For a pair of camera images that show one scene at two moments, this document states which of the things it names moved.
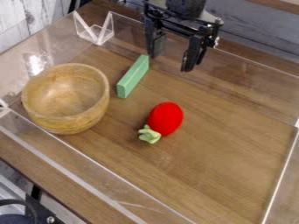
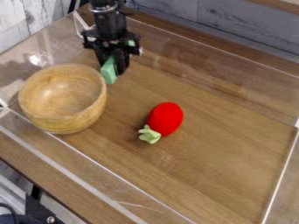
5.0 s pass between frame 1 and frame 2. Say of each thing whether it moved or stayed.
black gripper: moved
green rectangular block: moved
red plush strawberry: stayed
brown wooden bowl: stayed
